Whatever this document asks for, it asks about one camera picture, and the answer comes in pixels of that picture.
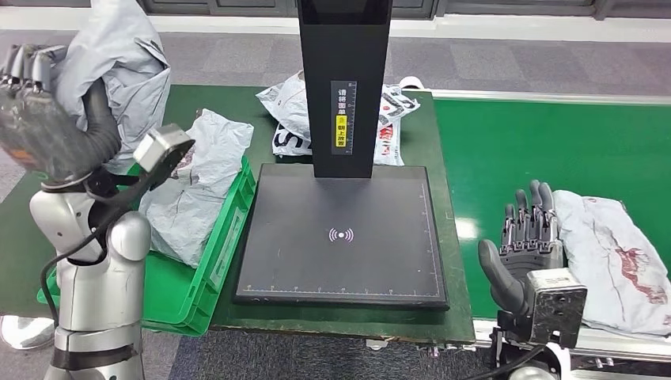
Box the ruler label sticker, yellow patch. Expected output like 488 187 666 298
330 80 358 156

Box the dark green work table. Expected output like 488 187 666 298
0 85 477 344

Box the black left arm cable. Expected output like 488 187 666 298
39 199 138 329

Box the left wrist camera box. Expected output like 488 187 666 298
132 123 196 191

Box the aluminium conveyor frame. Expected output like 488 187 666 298
419 89 671 380

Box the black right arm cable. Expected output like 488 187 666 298
461 343 546 380

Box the plain white parcel bag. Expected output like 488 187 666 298
138 108 256 269

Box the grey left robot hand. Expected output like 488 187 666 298
0 43 123 182

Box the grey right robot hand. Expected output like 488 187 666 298
478 180 564 316

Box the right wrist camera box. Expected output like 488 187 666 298
525 268 588 350

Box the white parcel bag, black-red print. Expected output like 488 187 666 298
256 70 422 167

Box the black inbound scanner machine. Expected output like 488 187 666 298
234 0 450 310

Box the green plastic crate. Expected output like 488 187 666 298
36 154 258 338

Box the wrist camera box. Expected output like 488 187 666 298
132 123 196 191
525 268 588 350

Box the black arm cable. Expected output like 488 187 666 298
39 199 138 329
461 343 546 380

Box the green conveyor belt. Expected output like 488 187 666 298
434 97 671 321

